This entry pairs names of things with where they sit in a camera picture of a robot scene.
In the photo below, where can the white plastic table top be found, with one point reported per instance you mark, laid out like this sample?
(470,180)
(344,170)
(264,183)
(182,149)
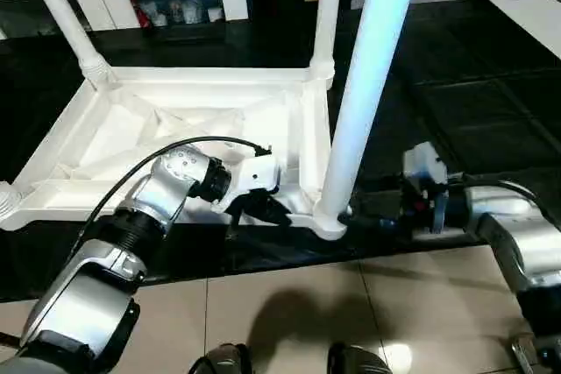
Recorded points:
(175,85)

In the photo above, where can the white leg with black mark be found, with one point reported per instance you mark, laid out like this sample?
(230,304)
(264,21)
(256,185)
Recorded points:
(6,203)

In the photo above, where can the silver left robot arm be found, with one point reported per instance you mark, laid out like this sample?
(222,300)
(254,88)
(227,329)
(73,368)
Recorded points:
(87,295)

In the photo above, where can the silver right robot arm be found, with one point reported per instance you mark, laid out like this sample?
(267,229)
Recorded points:
(526,242)

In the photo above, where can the black work mat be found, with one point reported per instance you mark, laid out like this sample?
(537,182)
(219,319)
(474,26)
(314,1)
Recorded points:
(460,107)

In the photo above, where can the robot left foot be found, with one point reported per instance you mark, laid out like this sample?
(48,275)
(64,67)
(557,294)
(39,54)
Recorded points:
(223,361)

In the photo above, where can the small white jar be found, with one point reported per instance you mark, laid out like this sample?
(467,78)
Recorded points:
(214,14)
(189,12)
(160,19)

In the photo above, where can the white flat board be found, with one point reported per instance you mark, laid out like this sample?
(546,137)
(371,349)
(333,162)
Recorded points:
(534,19)

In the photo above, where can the red bottle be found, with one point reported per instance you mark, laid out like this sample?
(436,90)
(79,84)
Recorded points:
(144,15)

